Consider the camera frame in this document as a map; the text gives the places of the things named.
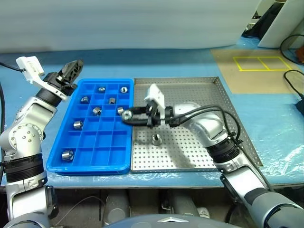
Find black looped cable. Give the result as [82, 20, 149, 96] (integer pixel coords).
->
[279, 34, 304, 65]

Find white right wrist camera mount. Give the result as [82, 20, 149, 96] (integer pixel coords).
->
[143, 83, 166, 126]

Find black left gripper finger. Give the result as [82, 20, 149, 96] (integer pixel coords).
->
[62, 60, 83, 80]
[65, 60, 84, 81]

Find white board panel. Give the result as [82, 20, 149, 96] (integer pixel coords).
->
[257, 0, 304, 48]

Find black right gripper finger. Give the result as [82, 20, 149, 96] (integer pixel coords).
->
[121, 117, 151, 127]
[128, 106, 148, 115]

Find white rounded object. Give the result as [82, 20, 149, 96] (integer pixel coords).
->
[197, 206, 211, 219]

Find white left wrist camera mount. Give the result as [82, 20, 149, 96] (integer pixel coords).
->
[15, 56, 67, 102]

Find orange object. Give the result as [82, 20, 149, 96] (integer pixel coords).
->
[295, 45, 304, 62]

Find blue plastic table cover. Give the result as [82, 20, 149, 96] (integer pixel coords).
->
[0, 37, 304, 190]

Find blue compartment tray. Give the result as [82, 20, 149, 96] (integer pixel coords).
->
[46, 78, 135, 176]

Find perforated metal tray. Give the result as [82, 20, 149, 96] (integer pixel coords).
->
[130, 76, 264, 173]

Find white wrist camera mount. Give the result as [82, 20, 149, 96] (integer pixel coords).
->
[143, 83, 166, 126]
[15, 56, 67, 102]

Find black cable with device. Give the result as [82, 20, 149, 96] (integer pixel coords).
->
[284, 69, 304, 98]

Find thin white wire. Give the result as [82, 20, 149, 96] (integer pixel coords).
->
[63, 196, 106, 219]

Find grey-blue robot chest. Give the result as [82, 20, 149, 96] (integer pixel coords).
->
[102, 213, 209, 228]

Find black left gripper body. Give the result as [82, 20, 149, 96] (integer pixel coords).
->
[44, 72, 78, 96]

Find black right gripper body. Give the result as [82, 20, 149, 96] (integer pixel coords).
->
[144, 102, 164, 128]

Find grey rounded cylinder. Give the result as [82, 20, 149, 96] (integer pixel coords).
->
[171, 190, 199, 216]
[104, 191, 130, 224]

